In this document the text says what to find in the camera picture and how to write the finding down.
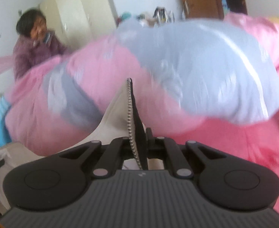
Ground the beige zip hoodie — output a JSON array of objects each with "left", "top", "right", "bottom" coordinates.
[{"left": 0, "top": 78, "right": 139, "bottom": 214}]

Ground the pink grey floral duvet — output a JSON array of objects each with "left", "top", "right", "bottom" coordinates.
[{"left": 5, "top": 13, "right": 279, "bottom": 156}]

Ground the cluttered side table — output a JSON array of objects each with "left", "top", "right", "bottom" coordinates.
[{"left": 117, "top": 7, "right": 175, "bottom": 27}]

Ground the woman in purple jacket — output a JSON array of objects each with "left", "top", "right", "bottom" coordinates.
[{"left": 13, "top": 9, "right": 70, "bottom": 80}]

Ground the cream wardrobe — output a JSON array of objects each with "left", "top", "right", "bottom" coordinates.
[{"left": 40, "top": 0, "right": 117, "bottom": 51}]

